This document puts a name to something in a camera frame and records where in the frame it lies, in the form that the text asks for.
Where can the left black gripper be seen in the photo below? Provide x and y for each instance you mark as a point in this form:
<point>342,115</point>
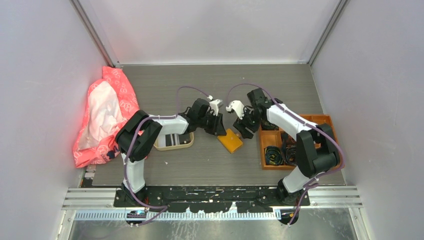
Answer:
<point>218,128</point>

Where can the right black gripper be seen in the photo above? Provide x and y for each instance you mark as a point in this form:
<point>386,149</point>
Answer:
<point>241,124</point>

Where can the orange leather card holder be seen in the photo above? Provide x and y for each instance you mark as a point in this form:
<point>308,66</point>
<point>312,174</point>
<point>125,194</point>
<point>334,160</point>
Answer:
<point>231,141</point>

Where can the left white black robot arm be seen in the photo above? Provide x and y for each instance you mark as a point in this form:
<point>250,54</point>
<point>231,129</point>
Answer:
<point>136,138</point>

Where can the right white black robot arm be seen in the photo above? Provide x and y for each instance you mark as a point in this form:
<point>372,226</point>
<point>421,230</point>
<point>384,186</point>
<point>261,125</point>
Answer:
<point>277,113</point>

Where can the beige oval card tray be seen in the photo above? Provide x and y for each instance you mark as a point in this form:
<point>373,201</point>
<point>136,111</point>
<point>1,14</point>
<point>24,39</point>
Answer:
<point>177,147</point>

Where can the cards in beige tray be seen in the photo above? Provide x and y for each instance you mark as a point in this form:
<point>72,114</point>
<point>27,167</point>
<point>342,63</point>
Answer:
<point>173,140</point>

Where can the orange wooden compartment tray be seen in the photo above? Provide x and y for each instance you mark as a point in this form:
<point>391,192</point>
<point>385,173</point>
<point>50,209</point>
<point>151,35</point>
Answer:
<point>313,144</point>

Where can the rolled dark belt left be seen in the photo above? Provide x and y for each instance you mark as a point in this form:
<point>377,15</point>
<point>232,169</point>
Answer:
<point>273,156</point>

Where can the rolled dark belt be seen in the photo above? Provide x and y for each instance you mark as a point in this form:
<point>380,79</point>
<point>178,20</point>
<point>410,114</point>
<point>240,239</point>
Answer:
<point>273,156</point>
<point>288,149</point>

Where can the rolled dark belt right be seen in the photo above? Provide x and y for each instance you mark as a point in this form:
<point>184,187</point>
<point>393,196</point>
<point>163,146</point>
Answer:
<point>288,149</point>

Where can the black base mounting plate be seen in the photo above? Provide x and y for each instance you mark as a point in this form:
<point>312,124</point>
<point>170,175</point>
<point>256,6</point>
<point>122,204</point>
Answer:
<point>219,199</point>

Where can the pink white crumpled cloth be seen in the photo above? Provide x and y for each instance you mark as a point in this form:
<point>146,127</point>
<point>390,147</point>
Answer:
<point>111,102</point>

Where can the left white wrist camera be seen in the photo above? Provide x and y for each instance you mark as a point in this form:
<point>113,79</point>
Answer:
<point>214,104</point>

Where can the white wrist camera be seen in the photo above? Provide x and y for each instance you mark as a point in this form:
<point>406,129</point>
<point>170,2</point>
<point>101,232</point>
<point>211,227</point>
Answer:
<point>237,107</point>
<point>214,104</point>

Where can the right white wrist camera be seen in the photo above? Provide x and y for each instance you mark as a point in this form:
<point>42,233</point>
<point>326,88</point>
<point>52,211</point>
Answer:
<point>237,107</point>

